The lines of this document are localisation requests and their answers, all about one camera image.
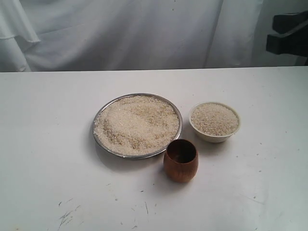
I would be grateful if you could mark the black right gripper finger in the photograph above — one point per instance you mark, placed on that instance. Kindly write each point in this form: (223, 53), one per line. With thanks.
(283, 23)
(293, 45)

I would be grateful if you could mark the brown wooden cup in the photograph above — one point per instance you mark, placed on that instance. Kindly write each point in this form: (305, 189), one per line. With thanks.
(181, 161)

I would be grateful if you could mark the white bowl of rice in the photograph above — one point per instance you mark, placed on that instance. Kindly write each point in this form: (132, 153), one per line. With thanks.
(214, 122)

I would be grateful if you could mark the round metal rice tray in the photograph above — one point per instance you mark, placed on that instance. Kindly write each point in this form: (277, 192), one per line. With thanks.
(137, 126)

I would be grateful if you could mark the white backdrop curtain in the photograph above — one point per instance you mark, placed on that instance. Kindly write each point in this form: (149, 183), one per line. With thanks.
(89, 35)

